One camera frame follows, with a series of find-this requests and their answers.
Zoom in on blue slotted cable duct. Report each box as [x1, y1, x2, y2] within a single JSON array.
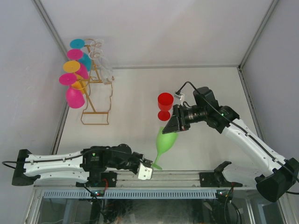
[[43, 189, 217, 199]]

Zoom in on aluminium mounting rail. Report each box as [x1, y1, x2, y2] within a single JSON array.
[[33, 167, 260, 189]]

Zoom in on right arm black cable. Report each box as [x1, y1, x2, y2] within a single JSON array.
[[176, 81, 299, 195]]

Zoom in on front magenta wine glass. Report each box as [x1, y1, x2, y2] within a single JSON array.
[[59, 73, 85, 109]]

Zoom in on green plastic wine glass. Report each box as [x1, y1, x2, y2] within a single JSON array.
[[151, 127, 178, 170]]

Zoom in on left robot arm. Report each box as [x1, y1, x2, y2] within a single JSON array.
[[12, 144, 153, 188]]

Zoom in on gold wire glass rack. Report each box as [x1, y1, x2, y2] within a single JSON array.
[[80, 38, 113, 126]]

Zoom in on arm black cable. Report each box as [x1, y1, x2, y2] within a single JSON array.
[[176, 81, 299, 195], [1, 149, 131, 169]]

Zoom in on front clear wine glass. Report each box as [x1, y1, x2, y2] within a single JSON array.
[[89, 49, 114, 84]]

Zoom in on black base bracket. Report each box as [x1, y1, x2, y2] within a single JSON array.
[[76, 171, 117, 188], [199, 172, 220, 188]]

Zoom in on rear clear wine glass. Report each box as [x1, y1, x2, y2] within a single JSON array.
[[89, 39, 104, 59]]

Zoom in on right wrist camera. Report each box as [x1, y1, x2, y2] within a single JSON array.
[[173, 92, 185, 105]]

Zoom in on orange plastic wine glass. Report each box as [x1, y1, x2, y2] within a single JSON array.
[[59, 61, 89, 91]]

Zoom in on clear wine glass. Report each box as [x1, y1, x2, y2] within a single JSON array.
[[89, 39, 104, 59], [89, 49, 114, 84]]

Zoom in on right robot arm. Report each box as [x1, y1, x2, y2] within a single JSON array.
[[162, 87, 299, 202]]

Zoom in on left black base bracket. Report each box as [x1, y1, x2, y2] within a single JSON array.
[[76, 171, 117, 188]]

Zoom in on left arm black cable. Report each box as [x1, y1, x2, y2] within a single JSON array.
[[1, 149, 131, 169]]

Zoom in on red plastic wine glass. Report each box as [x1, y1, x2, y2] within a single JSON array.
[[157, 92, 174, 121]]

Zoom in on right black base bracket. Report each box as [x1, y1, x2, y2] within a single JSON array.
[[199, 172, 220, 188]]

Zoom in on magenta wine glass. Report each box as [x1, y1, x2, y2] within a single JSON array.
[[59, 73, 85, 109], [64, 49, 90, 79]]

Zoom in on cyan plastic wine glass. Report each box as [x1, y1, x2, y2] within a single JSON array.
[[69, 39, 92, 71]]

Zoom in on rear magenta wine glass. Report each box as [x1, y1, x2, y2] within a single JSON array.
[[64, 49, 90, 79]]

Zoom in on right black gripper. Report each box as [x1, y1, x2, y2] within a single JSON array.
[[162, 105, 206, 135]]

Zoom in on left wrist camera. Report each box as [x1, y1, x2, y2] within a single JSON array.
[[137, 163, 153, 181]]

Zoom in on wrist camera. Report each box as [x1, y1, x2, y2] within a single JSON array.
[[137, 163, 153, 181], [173, 92, 185, 105]]

